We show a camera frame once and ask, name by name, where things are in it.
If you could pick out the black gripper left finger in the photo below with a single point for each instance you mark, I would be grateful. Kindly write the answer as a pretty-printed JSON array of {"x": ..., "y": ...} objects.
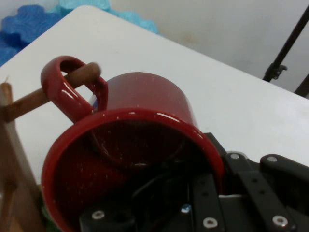
[{"x": 207, "y": 200}]

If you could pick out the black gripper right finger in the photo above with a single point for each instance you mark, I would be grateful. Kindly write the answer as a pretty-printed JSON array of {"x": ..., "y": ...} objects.
[{"x": 277, "y": 183}]

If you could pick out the red enamel mug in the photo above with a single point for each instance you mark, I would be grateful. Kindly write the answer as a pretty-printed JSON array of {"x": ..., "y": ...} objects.
[{"x": 144, "y": 96}]

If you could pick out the black tripod stand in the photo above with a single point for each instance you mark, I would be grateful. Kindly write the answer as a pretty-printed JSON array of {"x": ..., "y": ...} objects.
[{"x": 287, "y": 46}]

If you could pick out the light blue foam mat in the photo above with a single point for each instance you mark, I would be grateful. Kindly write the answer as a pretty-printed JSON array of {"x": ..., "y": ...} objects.
[{"x": 125, "y": 14}]

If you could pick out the brown wooden mug tree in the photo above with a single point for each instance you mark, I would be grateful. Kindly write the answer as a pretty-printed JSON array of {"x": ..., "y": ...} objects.
[{"x": 26, "y": 102}]

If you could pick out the dark blue foam mat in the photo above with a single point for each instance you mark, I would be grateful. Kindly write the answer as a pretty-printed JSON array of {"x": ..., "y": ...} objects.
[{"x": 21, "y": 29}]

